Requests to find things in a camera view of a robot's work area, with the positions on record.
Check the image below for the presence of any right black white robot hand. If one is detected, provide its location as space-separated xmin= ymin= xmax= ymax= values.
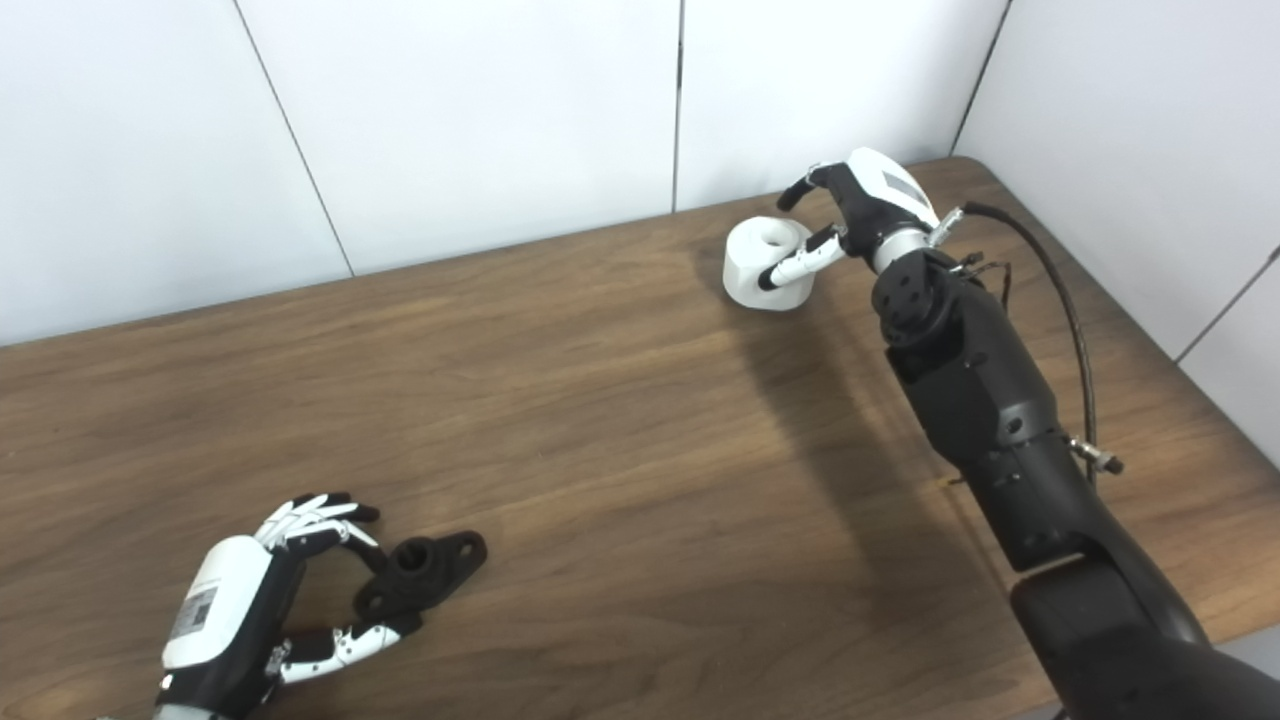
xmin=758 ymin=147 xmax=941 ymax=293

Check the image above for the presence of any round white piece with holes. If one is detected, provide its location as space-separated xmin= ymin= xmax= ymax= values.
xmin=722 ymin=216 xmax=816 ymax=312

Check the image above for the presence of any black flanged holder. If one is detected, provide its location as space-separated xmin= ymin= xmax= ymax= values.
xmin=353 ymin=530 xmax=489 ymax=621

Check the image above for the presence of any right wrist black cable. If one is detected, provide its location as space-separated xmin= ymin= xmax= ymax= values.
xmin=935 ymin=202 xmax=1126 ymax=491

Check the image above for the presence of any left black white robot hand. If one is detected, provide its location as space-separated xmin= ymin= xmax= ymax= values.
xmin=155 ymin=492 xmax=423 ymax=716

